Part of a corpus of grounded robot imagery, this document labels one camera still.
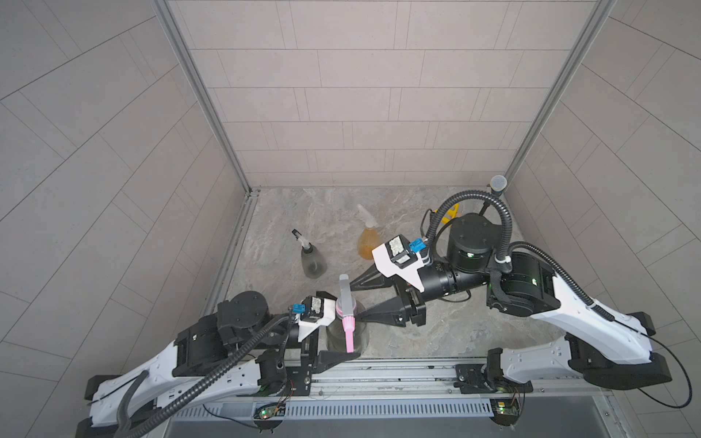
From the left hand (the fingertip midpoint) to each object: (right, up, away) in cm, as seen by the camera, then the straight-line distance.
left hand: (357, 333), depth 48 cm
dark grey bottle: (-4, -1, +1) cm, 4 cm away
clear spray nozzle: (+1, +21, +35) cm, 41 cm away
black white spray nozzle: (-16, +11, +32) cm, 38 cm away
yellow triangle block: (+36, +21, +60) cm, 73 cm away
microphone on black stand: (+44, +30, +39) cm, 66 cm away
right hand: (+1, +8, -9) cm, 12 cm away
